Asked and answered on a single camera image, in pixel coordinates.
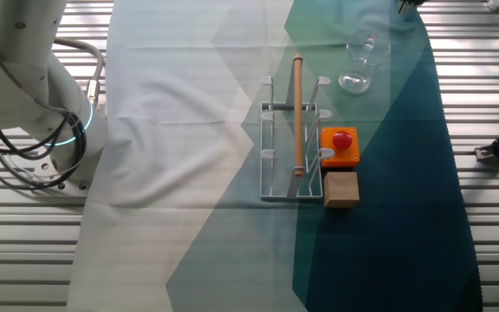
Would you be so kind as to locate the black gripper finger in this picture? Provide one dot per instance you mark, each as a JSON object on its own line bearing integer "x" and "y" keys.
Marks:
{"x": 415, "y": 2}
{"x": 403, "y": 6}

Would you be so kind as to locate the plain wooden block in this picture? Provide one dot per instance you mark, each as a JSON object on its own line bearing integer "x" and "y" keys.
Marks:
{"x": 340, "y": 190}

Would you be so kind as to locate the orange box red push button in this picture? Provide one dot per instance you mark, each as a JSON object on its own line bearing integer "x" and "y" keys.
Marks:
{"x": 329, "y": 160}

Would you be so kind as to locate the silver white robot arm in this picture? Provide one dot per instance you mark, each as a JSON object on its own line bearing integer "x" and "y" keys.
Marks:
{"x": 11, "y": 65}

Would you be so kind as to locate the blue green white tablecloth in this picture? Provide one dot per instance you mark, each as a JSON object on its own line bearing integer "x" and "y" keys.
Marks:
{"x": 167, "y": 151}

